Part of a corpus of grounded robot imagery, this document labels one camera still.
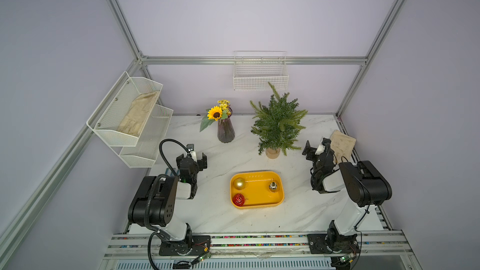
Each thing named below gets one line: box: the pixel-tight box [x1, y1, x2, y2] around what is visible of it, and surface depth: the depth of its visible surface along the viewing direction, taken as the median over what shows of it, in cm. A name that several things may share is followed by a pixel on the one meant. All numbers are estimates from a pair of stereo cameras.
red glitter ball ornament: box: [231, 193, 245, 207], surface depth 82 cm
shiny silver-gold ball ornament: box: [268, 181, 278, 191], surface depth 88 cm
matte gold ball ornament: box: [233, 177, 246, 190], surface depth 88 cm
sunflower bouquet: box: [199, 99, 232, 133], surface depth 90 cm
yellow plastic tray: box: [230, 170, 285, 187], surface depth 92 cm
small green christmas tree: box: [250, 81, 309, 159], surface depth 82 cm
